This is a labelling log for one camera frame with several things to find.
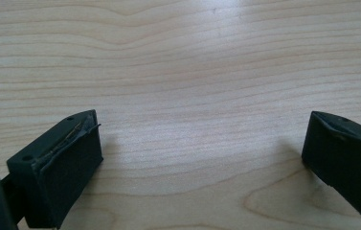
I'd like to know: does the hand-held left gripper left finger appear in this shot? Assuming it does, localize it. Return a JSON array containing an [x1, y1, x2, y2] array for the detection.
[[6, 109, 104, 230]]

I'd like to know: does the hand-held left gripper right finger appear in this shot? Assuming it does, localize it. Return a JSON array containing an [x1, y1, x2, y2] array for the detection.
[[301, 110, 361, 230]]

